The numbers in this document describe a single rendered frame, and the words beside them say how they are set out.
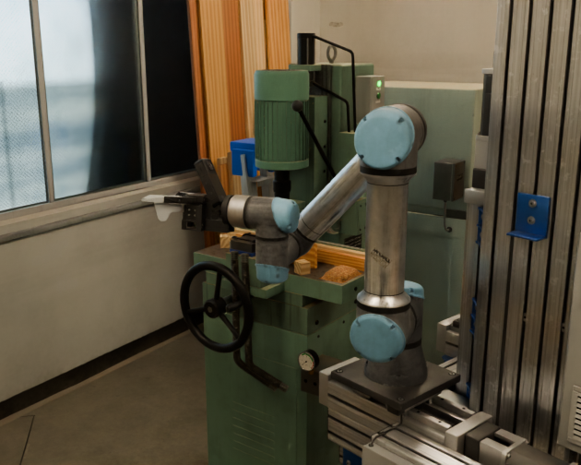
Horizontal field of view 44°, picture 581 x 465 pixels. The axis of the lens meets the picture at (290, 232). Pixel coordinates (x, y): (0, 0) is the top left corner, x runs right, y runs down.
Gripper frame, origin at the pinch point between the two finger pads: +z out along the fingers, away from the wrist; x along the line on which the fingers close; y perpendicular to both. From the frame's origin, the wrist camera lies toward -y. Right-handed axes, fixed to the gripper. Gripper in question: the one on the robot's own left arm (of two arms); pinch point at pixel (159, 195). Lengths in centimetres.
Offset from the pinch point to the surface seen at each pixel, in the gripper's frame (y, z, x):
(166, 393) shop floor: 107, 77, 133
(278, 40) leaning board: -72, 79, 248
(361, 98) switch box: -30, -21, 90
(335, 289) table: 29, -29, 51
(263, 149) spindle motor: -11, 1, 61
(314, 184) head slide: 0, -11, 78
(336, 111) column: -25, -15, 83
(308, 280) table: 27, -20, 53
